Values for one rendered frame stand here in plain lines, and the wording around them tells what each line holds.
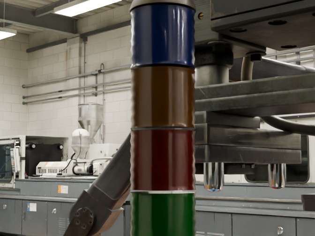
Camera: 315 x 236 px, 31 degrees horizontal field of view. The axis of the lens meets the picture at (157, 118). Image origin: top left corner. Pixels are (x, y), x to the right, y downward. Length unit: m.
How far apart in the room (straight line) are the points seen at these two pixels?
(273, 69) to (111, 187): 0.33
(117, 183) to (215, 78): 0.40
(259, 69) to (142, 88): 0.62
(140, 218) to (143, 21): 0.11
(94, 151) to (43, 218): 1.27
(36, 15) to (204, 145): 10.87
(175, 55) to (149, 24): 0.02
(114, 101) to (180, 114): 10.46
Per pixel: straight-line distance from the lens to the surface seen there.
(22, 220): 9.48
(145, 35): 0.32
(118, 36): 10.91
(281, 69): 0.93
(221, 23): 0.55
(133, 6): 0.34
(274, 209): 5.96
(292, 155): 0.66
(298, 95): 0.52
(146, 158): 0.32
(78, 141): 8.73
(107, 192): 0.96
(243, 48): 0.62
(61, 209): 8.59
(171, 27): 0.32
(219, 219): 6.39
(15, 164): 9.44
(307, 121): 5.78
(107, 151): 8.69
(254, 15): 0.53
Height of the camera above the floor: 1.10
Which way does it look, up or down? 5 degrees up
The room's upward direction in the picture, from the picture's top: straight up
